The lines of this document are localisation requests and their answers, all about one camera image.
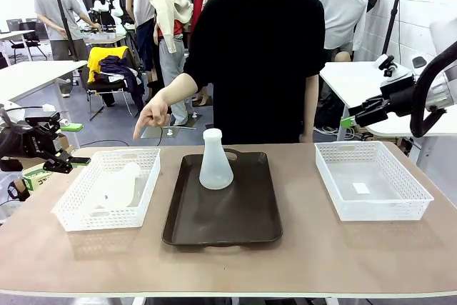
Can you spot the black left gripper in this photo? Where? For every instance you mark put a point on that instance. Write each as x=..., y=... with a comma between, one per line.
x=21, y=142

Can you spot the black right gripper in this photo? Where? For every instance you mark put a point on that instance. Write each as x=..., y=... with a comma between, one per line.
x=401, y=98

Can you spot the translucent white conical flask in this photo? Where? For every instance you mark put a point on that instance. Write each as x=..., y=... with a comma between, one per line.
x=116, y=189
x=216, y=169

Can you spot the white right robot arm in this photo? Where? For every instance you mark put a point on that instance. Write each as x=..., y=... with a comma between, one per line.
x=446, y=33

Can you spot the person's left forearm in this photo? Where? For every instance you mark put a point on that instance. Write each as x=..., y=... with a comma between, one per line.
x=310, y=105

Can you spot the white table behind right arm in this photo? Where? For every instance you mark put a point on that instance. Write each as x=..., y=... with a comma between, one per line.
x=350, y=76

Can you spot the person's right forearm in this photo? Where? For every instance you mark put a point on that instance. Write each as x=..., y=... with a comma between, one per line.
x=178, y=87

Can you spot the person's left hand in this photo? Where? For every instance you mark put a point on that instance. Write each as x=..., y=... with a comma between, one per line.
x=306, y=138

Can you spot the person's right hand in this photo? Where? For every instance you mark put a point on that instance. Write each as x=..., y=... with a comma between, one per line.
x=153, y=114

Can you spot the small cardboard box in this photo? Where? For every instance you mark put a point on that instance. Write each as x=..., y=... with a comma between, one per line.
x=64, y=142

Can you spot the green and white carton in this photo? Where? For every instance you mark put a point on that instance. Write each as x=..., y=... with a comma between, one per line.
x=35, y=178

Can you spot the black metal chair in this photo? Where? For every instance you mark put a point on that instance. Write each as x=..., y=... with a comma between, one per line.
x=107, y=89

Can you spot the white table with grey legs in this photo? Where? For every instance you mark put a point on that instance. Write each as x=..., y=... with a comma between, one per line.
x=32, y=73

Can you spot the white paper label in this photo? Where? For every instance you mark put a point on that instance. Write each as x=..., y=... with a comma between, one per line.
x=360, y=188

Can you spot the yellow cloth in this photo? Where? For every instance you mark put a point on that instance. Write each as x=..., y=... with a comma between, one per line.
x=98, y=56

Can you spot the grey floor plate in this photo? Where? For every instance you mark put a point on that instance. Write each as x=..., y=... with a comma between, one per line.
x=153, y=133

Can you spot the dark purple clothes pile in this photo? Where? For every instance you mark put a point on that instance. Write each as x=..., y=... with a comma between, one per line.
x=125, y=73

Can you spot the white perforated plastic basket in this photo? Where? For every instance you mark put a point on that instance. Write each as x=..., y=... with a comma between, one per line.
x=118, y=219
x=385, y=212

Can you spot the mannequin with white shirt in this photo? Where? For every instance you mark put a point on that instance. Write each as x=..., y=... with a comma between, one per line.
x=342, y=8

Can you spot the black office chair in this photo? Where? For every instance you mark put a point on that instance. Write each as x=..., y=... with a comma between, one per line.
x=30, y=37

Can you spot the black light stand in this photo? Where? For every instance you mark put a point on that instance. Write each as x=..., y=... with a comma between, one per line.
x=394, y=1

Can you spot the wooden background desk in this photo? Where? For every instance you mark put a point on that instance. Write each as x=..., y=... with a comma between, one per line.
x=103, y=38

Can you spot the black tripod stand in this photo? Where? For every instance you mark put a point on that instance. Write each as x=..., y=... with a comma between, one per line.
x=66, y=23

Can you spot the person in black sweater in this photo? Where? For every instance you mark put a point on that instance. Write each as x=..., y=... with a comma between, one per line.
x=257, y=62

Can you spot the man in grey shirt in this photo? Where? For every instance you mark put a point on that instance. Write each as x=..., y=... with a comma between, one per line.
x=53, y=15

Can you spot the mannequin with white tank top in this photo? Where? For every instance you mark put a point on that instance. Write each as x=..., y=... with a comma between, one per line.
x=141, y=1

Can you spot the mannequin with cream jacket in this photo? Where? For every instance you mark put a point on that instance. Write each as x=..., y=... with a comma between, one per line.
x=168, y=1

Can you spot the dark brown plastic tray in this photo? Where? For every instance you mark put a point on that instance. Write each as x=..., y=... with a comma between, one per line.
x=221, y=215

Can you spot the person in red top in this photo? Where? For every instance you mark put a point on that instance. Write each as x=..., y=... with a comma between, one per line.
x=198, y=1

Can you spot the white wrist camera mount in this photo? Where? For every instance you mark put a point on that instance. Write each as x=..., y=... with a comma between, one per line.
x=391, y=73

